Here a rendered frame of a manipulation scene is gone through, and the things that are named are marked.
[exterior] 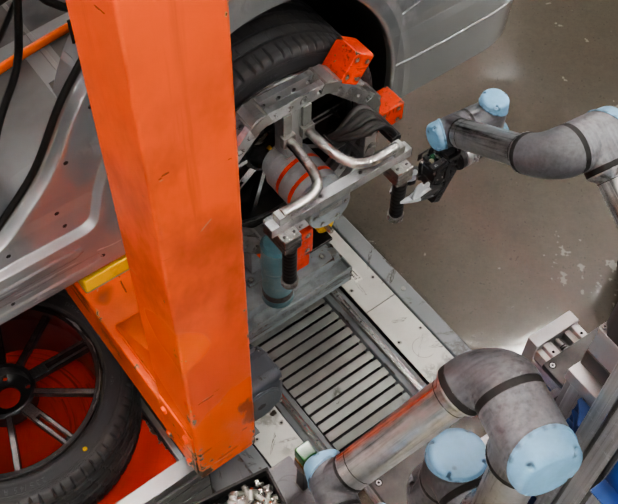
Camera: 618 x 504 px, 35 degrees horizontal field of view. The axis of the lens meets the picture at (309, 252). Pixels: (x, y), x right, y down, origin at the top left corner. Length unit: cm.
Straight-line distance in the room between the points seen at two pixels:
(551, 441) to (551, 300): 192
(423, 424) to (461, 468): 29
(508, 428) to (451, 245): 198
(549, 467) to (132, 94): 80
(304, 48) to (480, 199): 140
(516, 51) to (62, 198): 235
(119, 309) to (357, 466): 98
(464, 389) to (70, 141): 103
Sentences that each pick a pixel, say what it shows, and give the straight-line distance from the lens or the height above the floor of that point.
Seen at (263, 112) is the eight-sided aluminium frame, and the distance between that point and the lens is 227.
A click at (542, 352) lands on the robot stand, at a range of 240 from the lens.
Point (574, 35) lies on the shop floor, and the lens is 426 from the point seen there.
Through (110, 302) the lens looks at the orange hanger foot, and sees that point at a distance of 252.
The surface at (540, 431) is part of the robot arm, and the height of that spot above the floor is 146.
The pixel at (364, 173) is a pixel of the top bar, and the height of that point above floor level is 98.
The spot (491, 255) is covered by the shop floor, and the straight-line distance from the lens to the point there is 345.
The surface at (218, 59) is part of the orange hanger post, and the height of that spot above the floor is 184.
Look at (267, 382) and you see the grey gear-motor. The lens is 268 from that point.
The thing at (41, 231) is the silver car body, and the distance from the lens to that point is 231.
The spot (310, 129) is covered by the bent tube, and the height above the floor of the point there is 101.
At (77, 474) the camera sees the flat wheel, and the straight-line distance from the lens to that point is 252.
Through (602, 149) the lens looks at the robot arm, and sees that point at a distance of 219.
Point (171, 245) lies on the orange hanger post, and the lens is 159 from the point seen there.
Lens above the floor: 279
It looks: 56 degrees down
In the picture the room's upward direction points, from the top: 2 degrees clockwise
